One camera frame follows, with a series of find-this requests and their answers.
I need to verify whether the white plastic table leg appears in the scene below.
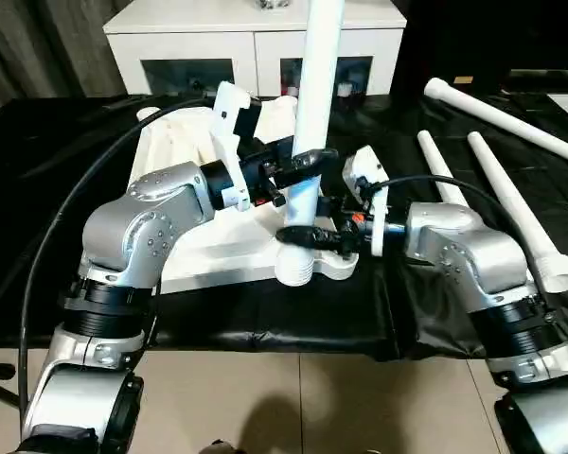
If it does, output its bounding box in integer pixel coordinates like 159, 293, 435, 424
467, 131, 568, 295
273, 0, 347, 288
416, 130, 473, 210
423, 77, 568, 168

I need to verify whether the white plastic table top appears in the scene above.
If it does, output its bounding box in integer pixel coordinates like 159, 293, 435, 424
131, 93, 362, 295

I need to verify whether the black mat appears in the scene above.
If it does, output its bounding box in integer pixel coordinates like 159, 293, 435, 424
0, 92, 568, 363

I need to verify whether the white cabinet with glass doors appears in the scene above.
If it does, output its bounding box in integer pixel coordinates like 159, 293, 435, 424
102, 0, 407, 99

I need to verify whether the black box with yellow label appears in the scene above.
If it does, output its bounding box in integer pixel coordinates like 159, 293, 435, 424
397, 0, 568, 98

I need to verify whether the grey curtain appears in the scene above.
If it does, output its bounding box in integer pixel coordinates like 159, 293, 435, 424
0, 0, 125, 125

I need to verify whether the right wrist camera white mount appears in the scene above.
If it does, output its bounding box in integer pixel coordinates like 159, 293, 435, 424
340, 145, 391, 257

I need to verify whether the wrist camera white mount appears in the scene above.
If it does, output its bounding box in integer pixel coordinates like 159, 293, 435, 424
340, 145, 391, 257
210, 80, 262, 213

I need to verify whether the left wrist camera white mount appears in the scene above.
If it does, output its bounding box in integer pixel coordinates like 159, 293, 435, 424
210, 80, 262, 213

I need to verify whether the thin black wire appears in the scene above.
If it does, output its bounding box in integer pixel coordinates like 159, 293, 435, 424
145, 277, 163, 352

